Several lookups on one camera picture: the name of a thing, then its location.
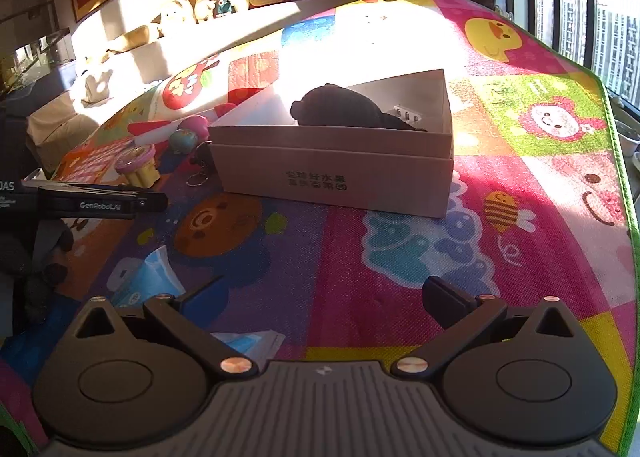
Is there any black plush toy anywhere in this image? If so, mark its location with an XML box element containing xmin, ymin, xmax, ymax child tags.
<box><xmin>290</xmin><ymin>82</ymin><xmax>431</xmax><ymax>133</ymax></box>

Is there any white cardboard box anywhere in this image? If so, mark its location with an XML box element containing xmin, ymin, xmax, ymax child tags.
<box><xmin>207</xmin><ymin>68</ymin><xmax>455</xmax><ymax>219</ymax></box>

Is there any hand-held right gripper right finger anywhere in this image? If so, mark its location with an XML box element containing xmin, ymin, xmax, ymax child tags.
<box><xmin>392</xmin><ymin>276</ymin><xmax>577</xmax><ymax>380</ymax></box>

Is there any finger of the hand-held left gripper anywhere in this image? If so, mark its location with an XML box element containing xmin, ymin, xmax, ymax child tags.
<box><xmin>22</xmin><ymin>180</ymin><xmax>168</xmax><ymax>219</ymax></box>

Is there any green and blue ball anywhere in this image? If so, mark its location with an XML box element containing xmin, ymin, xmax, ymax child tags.
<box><xmin>169</xmin><ymin>130</ymin><xmax>197</xmax><ymax>154</ymax></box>

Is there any black keychain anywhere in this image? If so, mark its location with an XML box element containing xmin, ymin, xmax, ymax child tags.
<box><xmin>186</xmin><ymin>141</ymin><xmax>217</xmax><ymax>186</ymax></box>

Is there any blue and white packet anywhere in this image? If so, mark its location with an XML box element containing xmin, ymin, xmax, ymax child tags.
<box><xmin>107</xmin><ymin>244</ymin><xmax>286</xmax><ymax>363</ymax></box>

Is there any colourful cartoon play mat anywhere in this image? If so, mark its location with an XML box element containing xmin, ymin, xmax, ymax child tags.
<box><xmin>0</xmin><ymin>0</ymin><xmax>640</xmax><ymax>457</ymax></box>

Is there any white battery charger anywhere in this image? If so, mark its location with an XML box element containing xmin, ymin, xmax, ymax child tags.
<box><xmin>392</xmin><ymin>104</ymin><xmax>428</xmax><ymax>130</ymax></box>

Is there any window with dark frame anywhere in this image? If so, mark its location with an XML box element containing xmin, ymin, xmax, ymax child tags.
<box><xmin>500</xmin><ymin>0</ymin><xmax>640</xmax><ymax>108</ymax></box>

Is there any person's left hand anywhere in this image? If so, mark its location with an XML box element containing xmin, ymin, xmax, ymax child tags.
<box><xmin>0</xmin><ymin>217</ymin><xmax>73</xmax><ymax>323</ymax></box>

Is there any pink and yellow toy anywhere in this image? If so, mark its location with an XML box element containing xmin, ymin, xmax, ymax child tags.
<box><xmin>114</xmin><ymin>144</ymin><xmax>161</xmax><ymax>188</ymax></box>

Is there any long tan plush toy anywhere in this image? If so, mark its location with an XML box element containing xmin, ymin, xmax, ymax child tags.
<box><xmin>107</xmin><ymin>24</ymin><xmax>161</xmax><ymax>55</ymax></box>

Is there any pink ball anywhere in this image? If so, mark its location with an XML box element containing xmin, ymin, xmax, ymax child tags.
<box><xmin>179</xmin><ymin>116</ymin><xmax>208</xmax><ymax>138</ymax></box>

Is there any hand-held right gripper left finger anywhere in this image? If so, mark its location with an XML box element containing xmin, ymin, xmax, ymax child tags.
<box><xmin>74</xmin><ymin>276</ymin><xmax>258</xmax><ymax>380</ymax></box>

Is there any beige plush toy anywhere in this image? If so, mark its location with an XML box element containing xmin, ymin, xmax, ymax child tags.
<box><xmin>190</xmin><ymin>0</ymin><xmax>216</xmax><ymax>23</ymax></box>

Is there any dark glass cabinet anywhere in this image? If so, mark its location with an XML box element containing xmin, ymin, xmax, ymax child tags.
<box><xmin>0</xmin><ymin>0</ymin><xmax>76</xmax><ymax>103</ymax></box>

